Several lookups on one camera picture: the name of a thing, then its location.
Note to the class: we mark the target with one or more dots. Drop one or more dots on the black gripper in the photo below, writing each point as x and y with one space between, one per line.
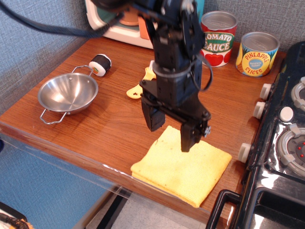
175 93

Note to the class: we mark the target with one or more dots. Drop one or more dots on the yellow towel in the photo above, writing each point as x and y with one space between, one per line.
190 176

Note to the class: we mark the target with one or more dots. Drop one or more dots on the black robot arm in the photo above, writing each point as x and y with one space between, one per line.
177 38

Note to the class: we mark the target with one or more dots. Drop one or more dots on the yellow dish brush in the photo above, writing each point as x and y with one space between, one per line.
135 92

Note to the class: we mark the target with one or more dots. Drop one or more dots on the toy sushi roll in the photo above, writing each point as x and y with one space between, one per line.
100 64

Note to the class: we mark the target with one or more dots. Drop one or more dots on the teal toy microwave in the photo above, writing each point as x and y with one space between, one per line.
121 26

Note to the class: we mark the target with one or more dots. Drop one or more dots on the tomato sauce can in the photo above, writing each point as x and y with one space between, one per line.
219 28

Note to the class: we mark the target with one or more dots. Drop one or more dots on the pineapple slices can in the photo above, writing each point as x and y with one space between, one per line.
256 54

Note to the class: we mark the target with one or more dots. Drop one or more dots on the black toy stove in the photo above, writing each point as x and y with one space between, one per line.
273 184

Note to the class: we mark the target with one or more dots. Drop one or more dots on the orange cloth item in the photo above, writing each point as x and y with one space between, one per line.
20 224

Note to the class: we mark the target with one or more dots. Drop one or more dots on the small steel bowl with handles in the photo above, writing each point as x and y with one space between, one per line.
67 94

